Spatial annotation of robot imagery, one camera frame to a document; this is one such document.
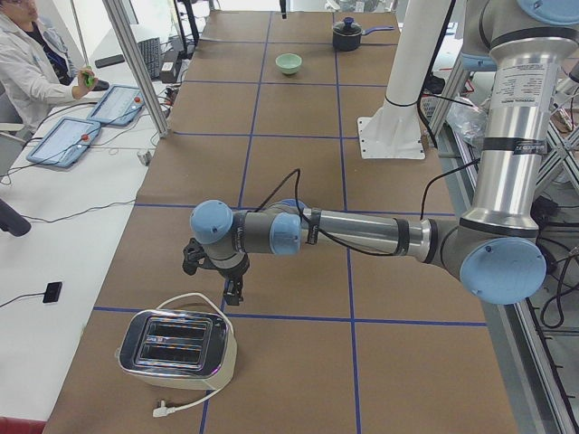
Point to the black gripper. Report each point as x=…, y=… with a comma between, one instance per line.
x=233, y=273

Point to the green bowl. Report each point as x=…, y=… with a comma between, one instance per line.
x=288, y=63

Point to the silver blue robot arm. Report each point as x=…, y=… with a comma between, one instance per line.
x=492, y=248

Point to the white chrome toaster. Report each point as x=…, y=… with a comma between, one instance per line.
x=179, y=349

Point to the small black square device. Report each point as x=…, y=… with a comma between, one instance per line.
x=52, y=292

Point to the far blue teach pendant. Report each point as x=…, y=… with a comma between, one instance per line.
x=118, y=106

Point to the blue teach pendant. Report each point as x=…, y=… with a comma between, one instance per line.
x=118, y=106
x=65, y=143

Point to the near blue teach pendant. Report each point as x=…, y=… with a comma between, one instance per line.
x=65, y=143

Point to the black keyboard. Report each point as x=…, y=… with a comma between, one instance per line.
x=150, y=50

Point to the dark blue saucepan with lid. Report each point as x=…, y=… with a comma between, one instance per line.
x=347, y=34

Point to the crumpled clear plastic bag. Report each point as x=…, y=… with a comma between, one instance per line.
x=468, y=121

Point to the person in white coat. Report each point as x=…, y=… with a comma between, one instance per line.
x=37, y=72

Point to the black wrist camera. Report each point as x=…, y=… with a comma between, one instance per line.
x=194, y=257

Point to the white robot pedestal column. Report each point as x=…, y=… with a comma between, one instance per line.
x=394, y=131

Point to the aluminium frame post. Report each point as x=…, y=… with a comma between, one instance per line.
x=121, y=26

